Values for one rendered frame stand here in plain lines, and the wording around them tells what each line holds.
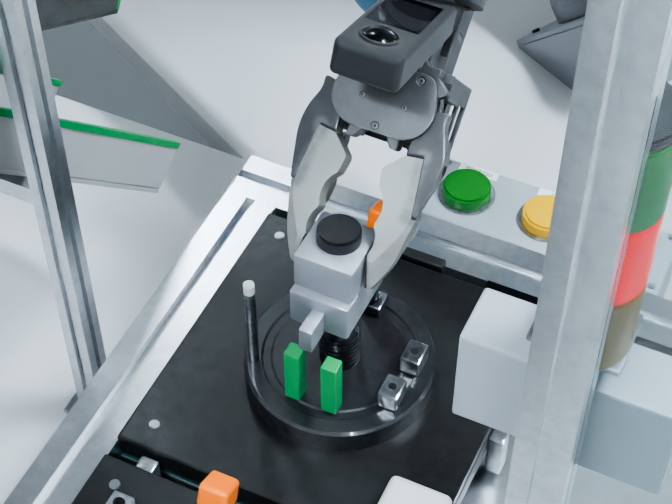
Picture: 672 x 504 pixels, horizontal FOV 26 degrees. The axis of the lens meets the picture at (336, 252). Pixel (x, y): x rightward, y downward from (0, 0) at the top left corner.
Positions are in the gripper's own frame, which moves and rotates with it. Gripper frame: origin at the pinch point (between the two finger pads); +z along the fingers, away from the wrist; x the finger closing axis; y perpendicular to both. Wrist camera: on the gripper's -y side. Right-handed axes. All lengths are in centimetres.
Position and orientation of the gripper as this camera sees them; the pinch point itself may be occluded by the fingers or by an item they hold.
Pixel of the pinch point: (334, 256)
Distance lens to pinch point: 96.7
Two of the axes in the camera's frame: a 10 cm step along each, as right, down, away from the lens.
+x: -9.0, -3.3, 2.8
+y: 2.9, 0.4, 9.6
